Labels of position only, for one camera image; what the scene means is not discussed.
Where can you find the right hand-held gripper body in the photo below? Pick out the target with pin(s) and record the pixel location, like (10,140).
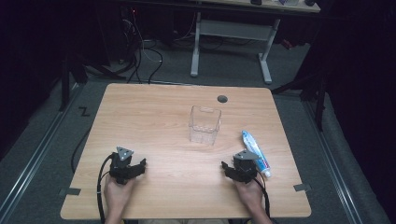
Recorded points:
(245,169)

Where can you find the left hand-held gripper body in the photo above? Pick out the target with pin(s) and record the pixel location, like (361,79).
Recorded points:
(120,170)

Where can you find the blue and white toothpaste tube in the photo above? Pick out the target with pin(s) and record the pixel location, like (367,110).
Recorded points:
(253,146)

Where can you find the clear plastic container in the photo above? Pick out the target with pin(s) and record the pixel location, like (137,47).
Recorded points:
(204,132)

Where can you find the grey tape strip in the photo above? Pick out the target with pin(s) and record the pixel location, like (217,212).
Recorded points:
(71,191)
(302,187)

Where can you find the black tripod stand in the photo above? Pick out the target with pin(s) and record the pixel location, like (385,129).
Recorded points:
(64,81)
(319,102)

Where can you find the white-framed desk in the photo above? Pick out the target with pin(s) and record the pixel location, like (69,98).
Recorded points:
(233,31)

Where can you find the small black object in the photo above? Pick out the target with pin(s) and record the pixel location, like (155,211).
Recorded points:
(310,2)
(256,2)

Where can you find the metal floor rail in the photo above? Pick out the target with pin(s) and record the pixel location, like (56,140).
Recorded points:
(31,159)
(333,168)

